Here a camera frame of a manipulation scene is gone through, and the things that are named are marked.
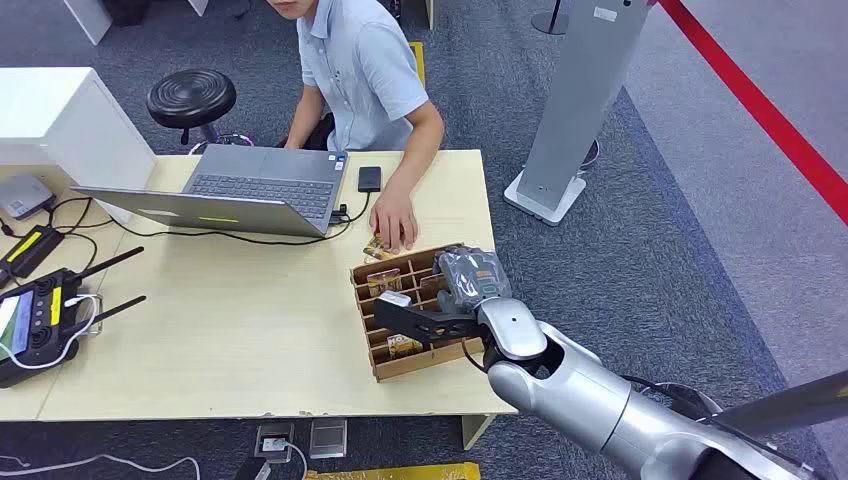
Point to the person's left hand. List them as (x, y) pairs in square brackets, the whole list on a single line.
[(394, 218)]

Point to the brown patterned card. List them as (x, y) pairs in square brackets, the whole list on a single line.
[(384, 281), (404, 346), (374, 252)]

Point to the person's left forearm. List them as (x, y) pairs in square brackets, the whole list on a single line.
[(420, 142)]

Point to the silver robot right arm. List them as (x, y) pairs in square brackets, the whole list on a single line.
[(583, 397)]

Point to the person's right forearm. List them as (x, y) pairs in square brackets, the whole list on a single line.
[(305, 122)]

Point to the brown wooden card organizer box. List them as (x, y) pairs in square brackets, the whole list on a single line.
[(397, 368)]

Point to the person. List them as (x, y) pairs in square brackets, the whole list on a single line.
[(361, 73)]

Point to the black phone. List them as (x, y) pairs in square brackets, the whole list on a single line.
[(370, 179)]

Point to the grey open laptop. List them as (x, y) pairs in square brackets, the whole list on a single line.
[(265, 189)]

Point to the yellow chair part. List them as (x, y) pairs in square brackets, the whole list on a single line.
[(418, 63)]

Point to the grey kiosk stand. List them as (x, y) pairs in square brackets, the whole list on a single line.
[(576, 99)]

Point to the wooden table leg panel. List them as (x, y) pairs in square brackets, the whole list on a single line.
[(477, 430)]

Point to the grey floor plate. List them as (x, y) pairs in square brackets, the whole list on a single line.
[(328, 438)]

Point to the black round stool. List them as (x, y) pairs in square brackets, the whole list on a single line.
[(191, 98)]

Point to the black stanchion base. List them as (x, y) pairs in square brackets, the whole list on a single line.
[(550, 23)]

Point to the floor power socket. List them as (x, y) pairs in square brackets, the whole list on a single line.
[(273, 442)]

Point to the yellow floor board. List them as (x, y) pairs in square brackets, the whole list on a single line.
[(397, 473)]

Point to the white furniture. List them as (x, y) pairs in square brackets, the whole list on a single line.
[(89, 16)]

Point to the black device with yellow label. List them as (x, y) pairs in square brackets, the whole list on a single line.
[(30, 250)]

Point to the white router box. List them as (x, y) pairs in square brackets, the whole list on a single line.
[(23, 195)]

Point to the black remote controller with antennas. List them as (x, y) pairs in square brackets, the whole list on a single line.
[(40, 331)]

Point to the red floor tape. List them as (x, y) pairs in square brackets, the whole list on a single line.
[(762, 109)]

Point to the dark grey bar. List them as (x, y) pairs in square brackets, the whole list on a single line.
[(788, 403)]

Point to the black bracket wrist camera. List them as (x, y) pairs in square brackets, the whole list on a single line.
[(411, 321)]

